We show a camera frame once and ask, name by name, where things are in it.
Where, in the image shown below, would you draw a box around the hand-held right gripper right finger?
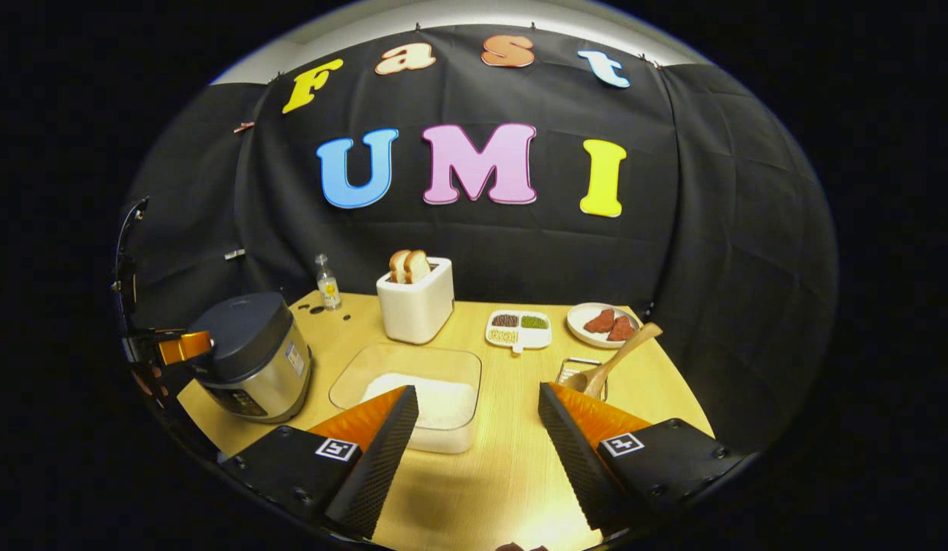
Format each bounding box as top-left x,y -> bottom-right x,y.
538,381 -> 754,534

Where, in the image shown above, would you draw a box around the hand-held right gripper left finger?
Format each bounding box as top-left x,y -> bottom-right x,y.
221,385 -> 419,540

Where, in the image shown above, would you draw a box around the dark blue rice cooker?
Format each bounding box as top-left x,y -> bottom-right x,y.
187,291 -> 314,424

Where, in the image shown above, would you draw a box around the clear box of rice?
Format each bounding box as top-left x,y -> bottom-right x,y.
328,343 -> 483,455

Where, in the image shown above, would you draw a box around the metal wire chopstick holder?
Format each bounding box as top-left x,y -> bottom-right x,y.
555,357 -> 608,403

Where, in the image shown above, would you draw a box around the wooden spoon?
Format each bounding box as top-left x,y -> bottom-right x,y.
563,322 -> 664,399

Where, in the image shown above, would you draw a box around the white round plate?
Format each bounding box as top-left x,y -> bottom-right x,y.
566,302 -> 644,350

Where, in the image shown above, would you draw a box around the white divided bean dish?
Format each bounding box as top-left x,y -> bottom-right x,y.
485,309 -> 553,355

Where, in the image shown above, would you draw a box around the white toaster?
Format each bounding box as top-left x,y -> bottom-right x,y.
376,257 -> 455,345

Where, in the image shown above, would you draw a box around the small clear glass bottle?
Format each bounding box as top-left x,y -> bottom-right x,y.
314,254 -> 343,311

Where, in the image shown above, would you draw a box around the black backdrop cloth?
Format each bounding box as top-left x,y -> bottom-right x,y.
118,23 -> 838,452

